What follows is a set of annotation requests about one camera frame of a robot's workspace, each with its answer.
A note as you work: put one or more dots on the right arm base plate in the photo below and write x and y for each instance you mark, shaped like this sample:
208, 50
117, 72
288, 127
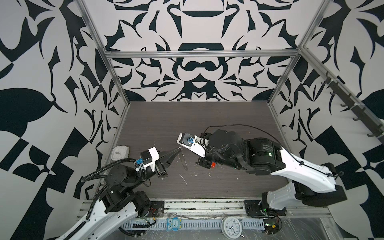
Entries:
254, 209

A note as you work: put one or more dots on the small circuit board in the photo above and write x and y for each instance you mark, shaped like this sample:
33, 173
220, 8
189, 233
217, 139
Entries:
272, 226

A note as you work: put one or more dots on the white round wall device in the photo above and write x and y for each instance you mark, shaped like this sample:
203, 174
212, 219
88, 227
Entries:
119, 153

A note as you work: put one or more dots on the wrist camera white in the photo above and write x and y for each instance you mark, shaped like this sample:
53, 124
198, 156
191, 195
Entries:
194, 143
147, 159

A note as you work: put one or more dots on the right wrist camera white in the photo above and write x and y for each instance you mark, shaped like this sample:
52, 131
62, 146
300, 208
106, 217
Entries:
194, 143

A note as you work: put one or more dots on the white slotted cable duct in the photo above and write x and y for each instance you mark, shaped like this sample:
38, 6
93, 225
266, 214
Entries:
165, 225

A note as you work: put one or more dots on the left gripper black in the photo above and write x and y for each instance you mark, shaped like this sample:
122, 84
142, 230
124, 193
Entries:
158, 163

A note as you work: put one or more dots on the white alarm clock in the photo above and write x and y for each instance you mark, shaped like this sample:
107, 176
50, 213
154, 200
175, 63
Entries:
231, 228

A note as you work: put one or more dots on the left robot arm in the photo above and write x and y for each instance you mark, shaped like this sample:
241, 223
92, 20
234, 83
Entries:
117, 202

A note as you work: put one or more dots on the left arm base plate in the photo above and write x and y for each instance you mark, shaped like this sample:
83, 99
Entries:
156, 209

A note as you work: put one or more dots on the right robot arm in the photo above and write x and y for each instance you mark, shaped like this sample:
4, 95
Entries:
308, 184

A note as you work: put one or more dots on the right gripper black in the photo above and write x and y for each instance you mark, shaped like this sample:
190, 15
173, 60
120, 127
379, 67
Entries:
205, 161

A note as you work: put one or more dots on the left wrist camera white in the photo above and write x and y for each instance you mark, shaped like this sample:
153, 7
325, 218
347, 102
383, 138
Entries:
147, 159

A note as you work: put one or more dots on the black wall hook rail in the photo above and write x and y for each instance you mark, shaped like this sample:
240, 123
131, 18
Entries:
351, 102

